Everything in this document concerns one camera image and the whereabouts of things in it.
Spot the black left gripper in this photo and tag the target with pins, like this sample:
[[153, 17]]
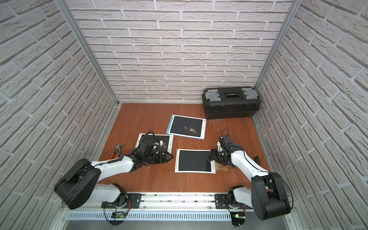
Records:
[[162, 155]]

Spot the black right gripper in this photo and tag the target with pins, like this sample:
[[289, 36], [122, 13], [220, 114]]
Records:
[[212, 155]]

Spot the large white drawing tablet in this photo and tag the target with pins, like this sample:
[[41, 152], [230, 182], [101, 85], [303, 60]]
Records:
[[167, 141]]

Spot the small white drawing tablet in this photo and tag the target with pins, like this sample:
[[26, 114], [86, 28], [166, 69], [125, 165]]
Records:
[[194, 161]]

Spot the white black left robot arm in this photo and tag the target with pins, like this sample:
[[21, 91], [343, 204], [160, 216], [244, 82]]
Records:
[[80, 183]]

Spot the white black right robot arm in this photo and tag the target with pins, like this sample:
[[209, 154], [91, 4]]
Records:
[[267, 196]]

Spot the blue framed drawing tablet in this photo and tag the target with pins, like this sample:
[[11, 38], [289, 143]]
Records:
[[189, 127]]

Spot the black yellow screwdriver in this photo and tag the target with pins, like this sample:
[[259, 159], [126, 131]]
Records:
[[257, 160]]

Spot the black plastic toolbox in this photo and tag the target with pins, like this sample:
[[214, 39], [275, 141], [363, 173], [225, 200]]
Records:
[[230, 102]]

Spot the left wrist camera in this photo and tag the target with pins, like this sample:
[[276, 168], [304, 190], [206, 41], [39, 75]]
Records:
[[148, 143]]

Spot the orange handled pliers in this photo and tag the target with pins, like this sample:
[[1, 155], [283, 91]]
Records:
[[117, 152]]

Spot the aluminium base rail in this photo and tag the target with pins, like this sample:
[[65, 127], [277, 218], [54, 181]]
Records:
[[152, 206]]

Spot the right aluminium corner post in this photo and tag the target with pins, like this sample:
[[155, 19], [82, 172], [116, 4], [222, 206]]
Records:
[[278, 41]]

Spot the aluminium corner post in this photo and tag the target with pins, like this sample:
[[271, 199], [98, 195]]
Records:
[[66, 12], [278, 41]]

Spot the left aluminium corner post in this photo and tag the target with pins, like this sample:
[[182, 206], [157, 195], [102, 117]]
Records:
[[66, 12]]

